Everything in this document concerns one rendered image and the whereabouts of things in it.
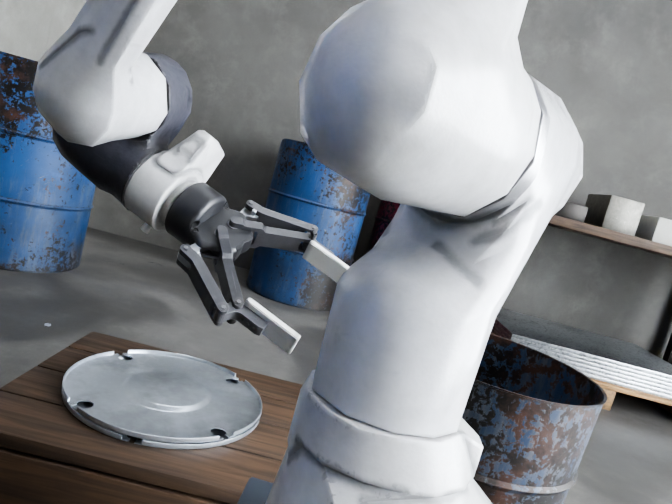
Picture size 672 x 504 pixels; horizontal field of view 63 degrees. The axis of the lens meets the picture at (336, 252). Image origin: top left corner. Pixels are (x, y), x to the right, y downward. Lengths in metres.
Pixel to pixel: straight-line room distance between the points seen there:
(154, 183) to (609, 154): 3.57
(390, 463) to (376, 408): 0.03
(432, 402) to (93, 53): 0.44
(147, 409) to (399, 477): 0.52
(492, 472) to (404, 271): 0.68
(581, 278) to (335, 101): 3.76
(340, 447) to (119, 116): 0.40
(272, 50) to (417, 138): 3.49
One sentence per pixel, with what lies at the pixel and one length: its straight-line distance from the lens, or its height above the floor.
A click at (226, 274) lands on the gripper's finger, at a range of 0.61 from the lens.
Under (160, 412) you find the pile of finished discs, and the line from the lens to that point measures 0.83.
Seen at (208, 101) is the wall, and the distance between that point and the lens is 3.77.
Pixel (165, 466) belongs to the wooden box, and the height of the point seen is 0.35.
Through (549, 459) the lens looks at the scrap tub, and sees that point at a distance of 1.03.
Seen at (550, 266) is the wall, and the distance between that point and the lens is 3.92.
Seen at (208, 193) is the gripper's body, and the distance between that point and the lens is 0.66.
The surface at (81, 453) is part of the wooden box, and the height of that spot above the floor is 0.35.
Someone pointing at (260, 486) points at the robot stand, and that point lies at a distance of 0.54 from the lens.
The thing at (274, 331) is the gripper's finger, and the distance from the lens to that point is 0.59.
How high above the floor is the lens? 0.73
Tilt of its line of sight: 7 degrees down
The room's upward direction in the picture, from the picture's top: 15 degrees clockwise
